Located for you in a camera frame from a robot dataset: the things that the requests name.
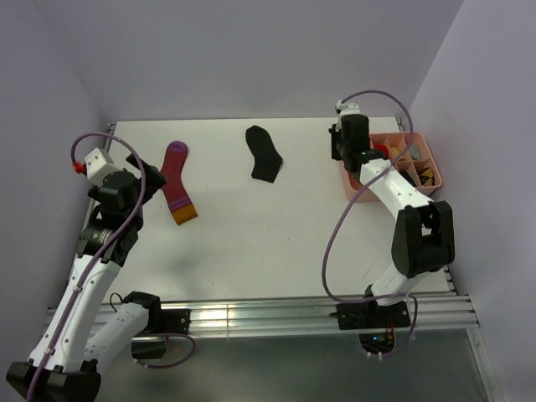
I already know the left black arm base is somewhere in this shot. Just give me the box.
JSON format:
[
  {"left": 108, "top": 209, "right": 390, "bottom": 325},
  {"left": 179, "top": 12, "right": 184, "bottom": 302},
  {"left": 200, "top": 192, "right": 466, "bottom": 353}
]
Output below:
[{"left": 131, "top": 309, "right": 197, "bottom": 369}]

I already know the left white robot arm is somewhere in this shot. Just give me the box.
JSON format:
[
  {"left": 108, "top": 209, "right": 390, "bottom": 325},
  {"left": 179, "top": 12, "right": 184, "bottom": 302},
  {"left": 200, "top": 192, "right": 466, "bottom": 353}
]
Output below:
[{"left": 6, "top": 148, "right": 166, "bottom": 401}]

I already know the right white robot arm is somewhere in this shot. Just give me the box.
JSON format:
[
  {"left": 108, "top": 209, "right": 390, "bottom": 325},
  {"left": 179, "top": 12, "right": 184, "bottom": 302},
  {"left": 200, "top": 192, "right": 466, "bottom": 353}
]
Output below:
[{"left": 329, "top": 113, "right": 455, "bottom": 327}]

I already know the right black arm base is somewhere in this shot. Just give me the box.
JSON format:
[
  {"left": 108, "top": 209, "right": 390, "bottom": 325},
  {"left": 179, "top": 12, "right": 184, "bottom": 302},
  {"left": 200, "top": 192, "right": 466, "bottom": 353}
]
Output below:
[{"left": 330, "top": 301, "right": 411, "bottom": 355}]

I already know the red rolled sock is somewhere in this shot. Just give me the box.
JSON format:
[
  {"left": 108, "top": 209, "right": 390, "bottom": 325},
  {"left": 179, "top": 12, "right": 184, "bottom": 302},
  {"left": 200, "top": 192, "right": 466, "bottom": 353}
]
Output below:
[{"left": 374, "top": 144, "right": 389, "bottom": 158}]

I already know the maroon purple orange sock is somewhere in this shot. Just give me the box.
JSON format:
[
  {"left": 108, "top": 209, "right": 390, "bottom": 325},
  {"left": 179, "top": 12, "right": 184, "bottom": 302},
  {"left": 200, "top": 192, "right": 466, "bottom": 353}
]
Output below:
[{"left": 160, "top": 141, "right": 198, "bottom": 225}]

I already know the yellow rolled sock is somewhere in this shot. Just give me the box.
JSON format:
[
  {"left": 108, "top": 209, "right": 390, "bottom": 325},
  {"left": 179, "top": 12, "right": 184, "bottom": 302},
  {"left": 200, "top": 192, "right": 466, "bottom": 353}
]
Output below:
[{"left": 389, "top": 146, "right": 407, "bottom": 162}]

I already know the navy rolled sock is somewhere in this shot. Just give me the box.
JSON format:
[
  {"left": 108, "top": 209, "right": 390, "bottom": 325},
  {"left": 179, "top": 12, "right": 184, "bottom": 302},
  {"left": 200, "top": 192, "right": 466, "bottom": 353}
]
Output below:
[{"left": 400, "top": 170, "right": 420, "bottom": 188}]

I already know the grey rolled sock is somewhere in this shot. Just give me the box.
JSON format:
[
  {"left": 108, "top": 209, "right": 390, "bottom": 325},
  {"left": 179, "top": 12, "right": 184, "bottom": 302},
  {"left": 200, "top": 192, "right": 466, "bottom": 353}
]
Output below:
[{"left": 409, "top": 144, "right": 421, "bottom": 161}]

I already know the pink divided organizer box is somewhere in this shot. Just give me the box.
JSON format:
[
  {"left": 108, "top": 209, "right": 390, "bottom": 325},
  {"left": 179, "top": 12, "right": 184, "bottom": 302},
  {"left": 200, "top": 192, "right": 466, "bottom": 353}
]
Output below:
[{"left": 369, "top": 132, "right": 442, "bottom": 195}]

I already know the argyle rolled sock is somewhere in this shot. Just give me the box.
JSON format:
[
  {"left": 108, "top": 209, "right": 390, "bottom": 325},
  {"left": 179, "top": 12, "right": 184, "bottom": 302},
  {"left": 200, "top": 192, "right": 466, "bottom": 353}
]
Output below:
[{"left": 417, "top": 167, "right": 436, "bottom": 187}]

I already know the black sock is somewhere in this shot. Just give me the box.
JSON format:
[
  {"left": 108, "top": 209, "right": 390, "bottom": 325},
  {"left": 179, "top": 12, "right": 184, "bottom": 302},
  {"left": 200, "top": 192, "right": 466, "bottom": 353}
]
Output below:
[{"left": 245, "top": 126, "right": 283, "bottom": 183}]

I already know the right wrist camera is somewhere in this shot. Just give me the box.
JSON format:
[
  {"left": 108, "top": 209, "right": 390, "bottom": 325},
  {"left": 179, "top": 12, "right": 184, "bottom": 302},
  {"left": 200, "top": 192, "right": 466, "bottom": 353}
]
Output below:
[{"left": 335, "top": 100, "right": 361, "bottom": 118}]

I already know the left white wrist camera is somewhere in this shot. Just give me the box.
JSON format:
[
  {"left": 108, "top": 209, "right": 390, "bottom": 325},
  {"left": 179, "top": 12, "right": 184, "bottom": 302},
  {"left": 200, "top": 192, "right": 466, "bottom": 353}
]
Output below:
[{"left": 73, "top": 147, "right": 118, "bottom": 187}]

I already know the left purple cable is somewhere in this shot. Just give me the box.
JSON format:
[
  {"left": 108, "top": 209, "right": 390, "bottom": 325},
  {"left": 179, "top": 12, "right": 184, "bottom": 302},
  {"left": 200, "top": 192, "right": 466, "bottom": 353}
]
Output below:
[{"left": 24, "top": 131, "right": 198, "bottom": 401}]

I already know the aluminium frame rail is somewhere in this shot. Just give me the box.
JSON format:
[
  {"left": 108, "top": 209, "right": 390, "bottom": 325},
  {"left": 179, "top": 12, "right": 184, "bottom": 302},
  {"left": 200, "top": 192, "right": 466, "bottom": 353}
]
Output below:
[{"left": 38, "top": 292, "right": 481, "bottom": 343}]

